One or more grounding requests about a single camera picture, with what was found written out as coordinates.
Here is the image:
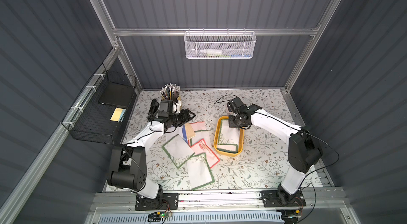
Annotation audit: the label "yellow storage tray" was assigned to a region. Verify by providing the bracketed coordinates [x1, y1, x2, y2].
[213, 116, 244, 157]

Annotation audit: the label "blue bordered stationery paper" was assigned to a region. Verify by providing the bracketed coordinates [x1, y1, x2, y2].
[179, 125, 189, 144]

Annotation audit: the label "green bordered stationery paper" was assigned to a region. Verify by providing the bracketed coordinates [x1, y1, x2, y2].
[190, 130, 211, 146]

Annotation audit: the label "beige lined stationery paper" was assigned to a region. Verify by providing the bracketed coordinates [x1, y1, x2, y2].
[184, 123, 196, 139]

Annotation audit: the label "red bordered stationery paper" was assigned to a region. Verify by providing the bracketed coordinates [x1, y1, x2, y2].
[190, 122, 207, 131]

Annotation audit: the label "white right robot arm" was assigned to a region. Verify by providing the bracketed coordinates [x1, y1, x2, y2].
[227, 97, 323, 196]

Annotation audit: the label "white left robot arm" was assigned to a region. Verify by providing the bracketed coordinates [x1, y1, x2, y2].
[107, 99, 196, 199]

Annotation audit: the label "bundle of pencils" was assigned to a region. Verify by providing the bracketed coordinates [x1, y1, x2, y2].
[160, 84, 180, 101]

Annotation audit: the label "yellow sticky notes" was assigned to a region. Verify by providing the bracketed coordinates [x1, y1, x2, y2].
[110, 107, 126, 122]

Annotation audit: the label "black notebook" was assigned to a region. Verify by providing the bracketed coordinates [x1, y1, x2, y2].
[98, 82, 135, 108]

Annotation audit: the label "white glue bottle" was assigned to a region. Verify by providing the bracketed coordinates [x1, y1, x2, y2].
[200, 49, 223, 56]

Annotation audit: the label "black camera cable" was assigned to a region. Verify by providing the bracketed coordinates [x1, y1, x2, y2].
[214, 94, 239, 104]

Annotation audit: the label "black wire wall basket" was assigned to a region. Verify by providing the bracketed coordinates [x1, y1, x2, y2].
[62, 67, 137, 144]

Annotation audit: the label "white mesh wall basket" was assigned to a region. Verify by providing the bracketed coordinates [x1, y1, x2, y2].
[184, 31, 256, 59]

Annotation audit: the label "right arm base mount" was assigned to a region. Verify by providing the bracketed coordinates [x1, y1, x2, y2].
[259, 190, 306, 209]

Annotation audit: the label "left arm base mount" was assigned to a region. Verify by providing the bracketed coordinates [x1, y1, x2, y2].
[135, 193, 179, 211]

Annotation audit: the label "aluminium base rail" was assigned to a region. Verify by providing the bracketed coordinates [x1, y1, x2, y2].
[89, 186, 350, 215]

